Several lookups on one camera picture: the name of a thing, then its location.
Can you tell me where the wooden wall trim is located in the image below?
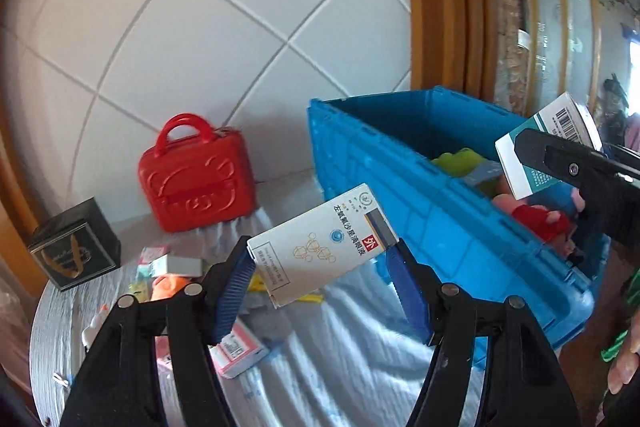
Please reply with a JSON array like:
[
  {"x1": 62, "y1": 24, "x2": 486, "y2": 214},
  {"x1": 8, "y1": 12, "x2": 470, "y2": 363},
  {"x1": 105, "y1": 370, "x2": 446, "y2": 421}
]
[{"x1": 0, "y1": 107, "x2": 47, "y2": 300}]

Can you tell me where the green plush toy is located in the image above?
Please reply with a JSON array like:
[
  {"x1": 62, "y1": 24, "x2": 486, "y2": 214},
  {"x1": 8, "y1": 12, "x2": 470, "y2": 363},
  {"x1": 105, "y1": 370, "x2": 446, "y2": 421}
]
[{"x1": 432, "y1": 148, "x2": 488, "y2": 180}]

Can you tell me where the white bottle orange cap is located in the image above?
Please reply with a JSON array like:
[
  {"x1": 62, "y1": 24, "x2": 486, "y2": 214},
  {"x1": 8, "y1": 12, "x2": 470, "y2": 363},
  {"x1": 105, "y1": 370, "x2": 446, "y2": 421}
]
[{"x1": 81, "y1": 305, "x2": 108, "y2": 350}]

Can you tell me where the blue plastic crate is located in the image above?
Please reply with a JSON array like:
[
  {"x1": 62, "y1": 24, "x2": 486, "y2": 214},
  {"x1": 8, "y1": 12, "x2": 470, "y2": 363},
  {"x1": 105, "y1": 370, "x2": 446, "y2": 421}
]
[{"x1": 306, "y1": 86, "x2": 612, "y2": 365}]

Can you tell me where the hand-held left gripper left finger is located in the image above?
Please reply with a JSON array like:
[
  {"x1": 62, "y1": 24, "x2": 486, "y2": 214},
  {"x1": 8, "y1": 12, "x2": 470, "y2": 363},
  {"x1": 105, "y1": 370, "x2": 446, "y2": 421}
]
[{"x1": 60, "y1": 234, "x2": 258, "y2": 427}]

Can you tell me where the red pink plush toy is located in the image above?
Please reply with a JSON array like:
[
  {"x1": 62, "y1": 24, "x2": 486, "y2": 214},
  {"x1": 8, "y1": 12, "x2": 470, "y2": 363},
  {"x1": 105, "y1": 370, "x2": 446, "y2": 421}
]
[{"x1": 492, "y1": 189, "x2": 586, "y2": 258}]

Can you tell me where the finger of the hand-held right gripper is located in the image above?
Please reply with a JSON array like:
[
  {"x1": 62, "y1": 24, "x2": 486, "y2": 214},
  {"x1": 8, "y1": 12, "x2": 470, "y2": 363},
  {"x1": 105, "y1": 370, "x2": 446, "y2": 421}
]
[{"x1": 514, "y1": 128, "x2": 640, "y2": 204}]

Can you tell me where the round grey desktop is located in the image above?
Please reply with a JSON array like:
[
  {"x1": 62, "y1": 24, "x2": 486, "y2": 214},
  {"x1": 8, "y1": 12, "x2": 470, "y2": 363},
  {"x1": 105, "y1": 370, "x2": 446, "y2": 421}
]
[{"x1": 29, "y1": 167, "x2": 501, "y2": 427}]

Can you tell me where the clear plastic bag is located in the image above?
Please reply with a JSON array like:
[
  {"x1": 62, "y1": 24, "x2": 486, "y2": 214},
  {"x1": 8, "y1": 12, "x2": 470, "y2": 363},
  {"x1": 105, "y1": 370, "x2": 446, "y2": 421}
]
[{"x1": 0, "y1": 257, "x2": 32, "y2": 388}]

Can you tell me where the black gift box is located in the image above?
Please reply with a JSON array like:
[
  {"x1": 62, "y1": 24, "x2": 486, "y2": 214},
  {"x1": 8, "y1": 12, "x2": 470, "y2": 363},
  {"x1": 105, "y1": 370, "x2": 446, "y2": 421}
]
[{"x1": 27, "y1": 198, "x2": 122, "y2": 292}]

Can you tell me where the red mini suitcase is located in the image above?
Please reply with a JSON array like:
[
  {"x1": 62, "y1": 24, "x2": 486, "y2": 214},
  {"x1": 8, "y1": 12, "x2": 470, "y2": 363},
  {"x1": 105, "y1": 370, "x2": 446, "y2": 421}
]
[{"x1": 138, "y1": 113, "x2": 259, "y2": 234}]

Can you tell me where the wooden door frame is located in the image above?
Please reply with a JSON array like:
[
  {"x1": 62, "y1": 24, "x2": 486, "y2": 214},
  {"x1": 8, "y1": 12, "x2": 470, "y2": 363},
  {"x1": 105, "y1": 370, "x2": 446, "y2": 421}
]
[{"x1": 400, "y1": 0, "x2": 506, "y2": 108}]

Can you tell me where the person's right hand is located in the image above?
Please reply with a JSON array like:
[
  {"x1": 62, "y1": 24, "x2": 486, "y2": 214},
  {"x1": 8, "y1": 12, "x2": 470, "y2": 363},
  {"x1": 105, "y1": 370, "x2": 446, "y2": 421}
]
[{"x1": 606, "y1": 322, "x2": 640, "y2": 396}]

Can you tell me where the white grey small box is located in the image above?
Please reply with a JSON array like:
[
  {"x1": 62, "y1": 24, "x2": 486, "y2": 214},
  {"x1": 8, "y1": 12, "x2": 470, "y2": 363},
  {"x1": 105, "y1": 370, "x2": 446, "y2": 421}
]
[{"x1": 150, "y1": 255, "x2": 203, "y2": 278}]

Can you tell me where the glass door with wooden slats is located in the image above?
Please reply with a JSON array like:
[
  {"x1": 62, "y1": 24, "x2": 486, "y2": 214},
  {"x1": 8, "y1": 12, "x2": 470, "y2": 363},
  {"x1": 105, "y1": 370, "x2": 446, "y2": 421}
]
[{"x1": 500, "y1": 0, "x2": 640, "y2": 138}]

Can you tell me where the rolled patterned carpet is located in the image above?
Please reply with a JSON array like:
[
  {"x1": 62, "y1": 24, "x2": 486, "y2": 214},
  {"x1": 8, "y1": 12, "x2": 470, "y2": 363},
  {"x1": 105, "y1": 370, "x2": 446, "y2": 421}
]
[{"x1": 495, "y1": 0, "x2": 531, "y2": 118}]

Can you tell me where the grey plush toy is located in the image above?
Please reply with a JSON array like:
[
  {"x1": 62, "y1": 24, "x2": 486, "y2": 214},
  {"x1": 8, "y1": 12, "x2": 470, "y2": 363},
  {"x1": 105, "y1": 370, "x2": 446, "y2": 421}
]
[{"x1": 235, "y1": 292, "x2": 293, "y2": 348}]

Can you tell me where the pink card box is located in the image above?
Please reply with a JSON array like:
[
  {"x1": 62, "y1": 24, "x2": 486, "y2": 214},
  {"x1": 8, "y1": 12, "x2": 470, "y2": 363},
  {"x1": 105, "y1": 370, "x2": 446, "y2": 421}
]
[{"x1": 207, "y1": 319, "x2": 268, "y2": 379}]

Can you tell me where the teal white medicine box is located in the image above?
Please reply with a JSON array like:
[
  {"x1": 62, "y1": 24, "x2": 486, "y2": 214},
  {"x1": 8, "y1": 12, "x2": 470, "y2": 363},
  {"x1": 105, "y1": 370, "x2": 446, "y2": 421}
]
[{"x1": 495, "y1": 92, "x2": 603, "y2": 200}]

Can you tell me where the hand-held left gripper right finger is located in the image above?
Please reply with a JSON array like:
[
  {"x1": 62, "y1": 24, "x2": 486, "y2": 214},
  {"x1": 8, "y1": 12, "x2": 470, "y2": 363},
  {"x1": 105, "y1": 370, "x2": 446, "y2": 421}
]
[{"x1": 384, "y1": 239, "x2": 583, "y2": 427}]

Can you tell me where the green cloth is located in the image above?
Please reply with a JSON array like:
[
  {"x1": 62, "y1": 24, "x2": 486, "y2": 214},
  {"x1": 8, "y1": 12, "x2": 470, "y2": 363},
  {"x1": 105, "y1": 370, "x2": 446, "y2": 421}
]
[{"x1": 600, "y1": 272, "x2": 640, "y2": 364}]

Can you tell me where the yellow plastic strip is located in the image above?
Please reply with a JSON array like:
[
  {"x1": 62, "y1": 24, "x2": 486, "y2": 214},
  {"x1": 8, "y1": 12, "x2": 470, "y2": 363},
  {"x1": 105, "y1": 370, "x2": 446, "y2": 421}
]
[{"x1": 247, "y1": 272, "x2": 322, "y2": 306}]

